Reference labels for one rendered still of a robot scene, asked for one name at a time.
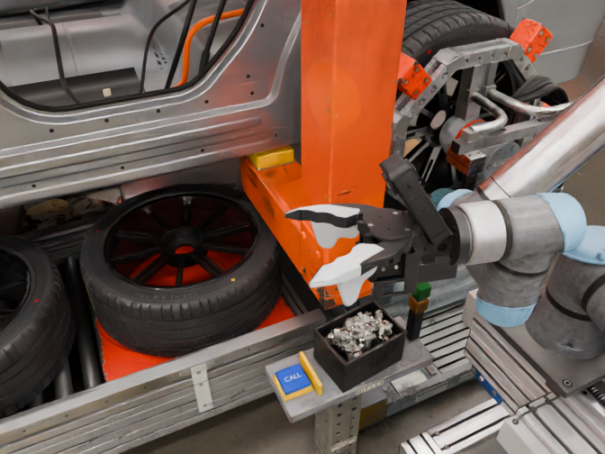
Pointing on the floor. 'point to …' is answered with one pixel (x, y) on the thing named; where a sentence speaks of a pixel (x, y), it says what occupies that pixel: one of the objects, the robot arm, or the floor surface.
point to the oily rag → (87, 207)
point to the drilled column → (338, 428)
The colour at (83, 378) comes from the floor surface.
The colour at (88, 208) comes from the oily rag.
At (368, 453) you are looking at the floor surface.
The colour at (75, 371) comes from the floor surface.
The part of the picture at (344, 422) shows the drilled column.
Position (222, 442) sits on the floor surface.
